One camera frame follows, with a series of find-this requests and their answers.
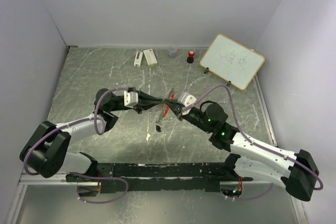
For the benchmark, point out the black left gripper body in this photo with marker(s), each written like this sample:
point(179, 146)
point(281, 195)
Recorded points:
point(137, 108)

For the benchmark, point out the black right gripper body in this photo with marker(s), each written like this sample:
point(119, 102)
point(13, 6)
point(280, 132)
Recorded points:
point(194, 115)

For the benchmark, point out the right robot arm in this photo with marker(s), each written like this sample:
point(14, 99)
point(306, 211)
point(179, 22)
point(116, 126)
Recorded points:
point(296, 172)

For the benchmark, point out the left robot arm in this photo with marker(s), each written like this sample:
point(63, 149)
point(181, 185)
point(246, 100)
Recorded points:
point(46, 152)

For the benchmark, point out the white stapler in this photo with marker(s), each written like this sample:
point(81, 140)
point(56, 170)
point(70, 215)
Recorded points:
point(138, 59)

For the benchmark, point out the white green staple box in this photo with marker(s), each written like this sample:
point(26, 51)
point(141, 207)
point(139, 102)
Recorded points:
point(150, 58)

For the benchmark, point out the red black stamp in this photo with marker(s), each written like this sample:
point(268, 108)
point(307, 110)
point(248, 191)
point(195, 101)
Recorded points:
point(190, 58)

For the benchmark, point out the clear paperclip jar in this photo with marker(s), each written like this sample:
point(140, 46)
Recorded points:
point(172, 51)

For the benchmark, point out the yellow framed whiteboard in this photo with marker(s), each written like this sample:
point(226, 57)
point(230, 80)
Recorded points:
point(232, 61)

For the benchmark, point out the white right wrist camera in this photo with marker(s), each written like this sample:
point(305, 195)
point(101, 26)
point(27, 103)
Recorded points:
point(186, 99)

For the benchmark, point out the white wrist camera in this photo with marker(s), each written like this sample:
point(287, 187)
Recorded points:
point(131, 98)
point(186, 99)

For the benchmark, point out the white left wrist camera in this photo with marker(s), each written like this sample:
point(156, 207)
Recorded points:
point(131, 98)

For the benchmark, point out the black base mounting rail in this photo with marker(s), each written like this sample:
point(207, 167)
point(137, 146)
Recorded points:
point(171, 176)

